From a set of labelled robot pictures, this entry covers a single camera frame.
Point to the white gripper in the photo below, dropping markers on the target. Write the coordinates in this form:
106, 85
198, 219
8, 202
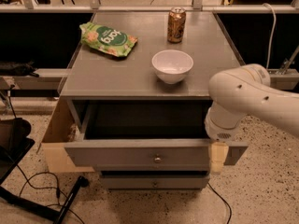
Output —
219, 132

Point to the grey top drawer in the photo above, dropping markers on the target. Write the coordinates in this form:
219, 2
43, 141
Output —
142, 137

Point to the grey drawer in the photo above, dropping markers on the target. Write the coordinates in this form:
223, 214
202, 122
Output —
154, 180
142, 137

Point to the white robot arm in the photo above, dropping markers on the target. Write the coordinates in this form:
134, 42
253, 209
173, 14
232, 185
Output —
245, 91

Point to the grey drawer cabinet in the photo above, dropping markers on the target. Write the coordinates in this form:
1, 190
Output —
97, 78

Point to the grey bottom drawer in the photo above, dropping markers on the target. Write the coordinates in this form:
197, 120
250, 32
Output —
154, 180

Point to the white bowl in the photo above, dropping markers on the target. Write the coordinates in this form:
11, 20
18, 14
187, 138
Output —
172, 66

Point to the brown soda can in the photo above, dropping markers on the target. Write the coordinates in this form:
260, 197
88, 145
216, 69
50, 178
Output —
176, 24

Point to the green snack bag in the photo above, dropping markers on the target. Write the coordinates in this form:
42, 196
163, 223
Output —
106, 39

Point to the cardboard box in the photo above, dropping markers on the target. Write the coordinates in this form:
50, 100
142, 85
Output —
61, 130

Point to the black stand base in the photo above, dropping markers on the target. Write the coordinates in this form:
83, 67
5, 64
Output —
14, 144

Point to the metal rail frame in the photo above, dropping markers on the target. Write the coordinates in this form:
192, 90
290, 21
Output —
149, 3

